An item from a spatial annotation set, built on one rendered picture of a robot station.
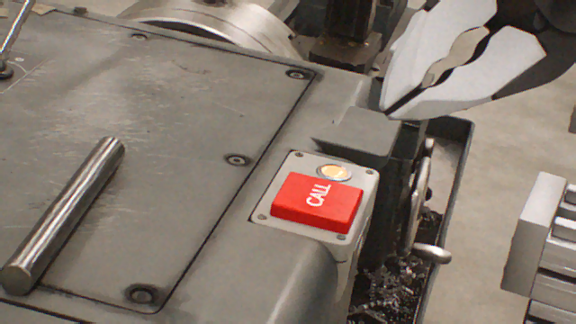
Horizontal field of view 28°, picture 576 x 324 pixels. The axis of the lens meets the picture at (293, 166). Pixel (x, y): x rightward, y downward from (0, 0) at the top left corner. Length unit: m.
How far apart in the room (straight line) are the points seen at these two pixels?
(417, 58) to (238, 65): 0.52
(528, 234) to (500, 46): 0.64
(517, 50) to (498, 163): 3.49
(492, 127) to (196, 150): 3.51
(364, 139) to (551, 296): 0.36
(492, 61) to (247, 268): 0.25
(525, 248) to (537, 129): 3.23
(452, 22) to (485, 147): 3.61
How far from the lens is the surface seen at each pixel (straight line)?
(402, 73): 0.62
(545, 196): 1.32
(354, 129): 1.03
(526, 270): 1.28
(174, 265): 0.79
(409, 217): 1.98
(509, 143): 4.31
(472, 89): 0.63
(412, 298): 2.17
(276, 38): 1.33
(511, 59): 0.64
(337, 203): 0.87
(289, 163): 0.95
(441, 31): 0.63
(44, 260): 0.76
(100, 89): 1.04
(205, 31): 1.27
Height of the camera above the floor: 1.67
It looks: 26 degrees down
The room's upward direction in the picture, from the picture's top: 10 degrees clockwise
